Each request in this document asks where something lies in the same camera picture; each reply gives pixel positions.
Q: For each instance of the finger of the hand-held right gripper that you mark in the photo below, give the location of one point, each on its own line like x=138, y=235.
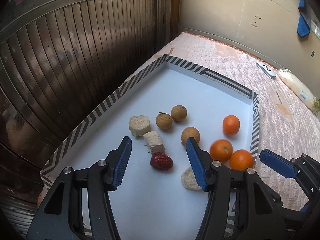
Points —
x=277, y=163
x=304, y=207

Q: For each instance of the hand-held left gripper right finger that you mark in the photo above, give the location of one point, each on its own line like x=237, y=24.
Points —
x=197, y=165

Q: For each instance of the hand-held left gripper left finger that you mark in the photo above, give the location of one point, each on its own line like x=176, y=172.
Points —
x=122, y=165

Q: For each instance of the sugarcane piece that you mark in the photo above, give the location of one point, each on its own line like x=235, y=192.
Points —
x=139, y=126
x=188, y=180
x=155, y=142

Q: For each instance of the orange with stem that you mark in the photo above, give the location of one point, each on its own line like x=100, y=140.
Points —
x=221, y=150

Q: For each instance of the brown longan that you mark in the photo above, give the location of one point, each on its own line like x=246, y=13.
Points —
x=179, y=113
x=191, y=133
x=164, y=120

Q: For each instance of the red date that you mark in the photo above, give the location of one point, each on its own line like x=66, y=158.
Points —
x=161, y=161

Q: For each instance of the small orange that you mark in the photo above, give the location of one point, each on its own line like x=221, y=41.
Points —
x=231, y=125

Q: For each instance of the black-and-white striped box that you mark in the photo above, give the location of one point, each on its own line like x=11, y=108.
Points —
x=200, y=100

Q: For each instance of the pink quilted bedspread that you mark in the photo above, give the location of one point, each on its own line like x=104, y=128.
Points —
x=275, y=120

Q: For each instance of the plastic-wrapped white radish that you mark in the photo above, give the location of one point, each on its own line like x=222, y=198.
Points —
x=297, y=86

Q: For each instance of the white and grey flat device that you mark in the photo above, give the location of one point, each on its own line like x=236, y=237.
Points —
x=266, y=69

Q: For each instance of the wooden slatted panel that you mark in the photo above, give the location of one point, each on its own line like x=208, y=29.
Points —
x=75, y=55

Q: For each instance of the blue cloth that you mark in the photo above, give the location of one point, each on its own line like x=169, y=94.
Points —
x=303, y=26

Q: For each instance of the brown wooden door frame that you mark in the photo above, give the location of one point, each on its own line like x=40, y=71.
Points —
x=173, y=12

